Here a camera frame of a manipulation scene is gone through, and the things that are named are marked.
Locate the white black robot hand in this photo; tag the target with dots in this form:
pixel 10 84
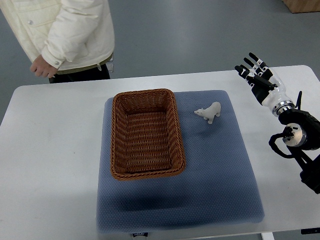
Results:
pixel 266 85

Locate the bystander bare hand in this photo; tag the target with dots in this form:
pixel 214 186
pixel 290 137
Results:
pixel 41 68

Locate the white toy bear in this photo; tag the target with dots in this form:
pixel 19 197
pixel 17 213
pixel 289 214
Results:
pixel 208 114

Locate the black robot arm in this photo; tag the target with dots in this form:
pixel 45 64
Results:
pixel 301 133

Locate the brown wicker basket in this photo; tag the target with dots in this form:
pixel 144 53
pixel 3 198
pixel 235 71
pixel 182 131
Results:
pixel 146 140

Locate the person in cream jacket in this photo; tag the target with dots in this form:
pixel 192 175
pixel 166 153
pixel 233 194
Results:
pixel 75 36

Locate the wooden box corner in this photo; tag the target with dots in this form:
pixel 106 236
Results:
pixel 302 6

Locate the blue-grey textured mat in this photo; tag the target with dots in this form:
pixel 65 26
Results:
pixel 217 186

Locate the white table leg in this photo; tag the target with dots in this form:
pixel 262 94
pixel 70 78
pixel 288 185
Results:
pixel 267 236

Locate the black table control panel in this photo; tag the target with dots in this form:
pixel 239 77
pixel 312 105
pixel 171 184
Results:
pixel 308 231

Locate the black mat label tag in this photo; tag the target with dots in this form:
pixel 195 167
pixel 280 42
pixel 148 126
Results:
pixel 140 234

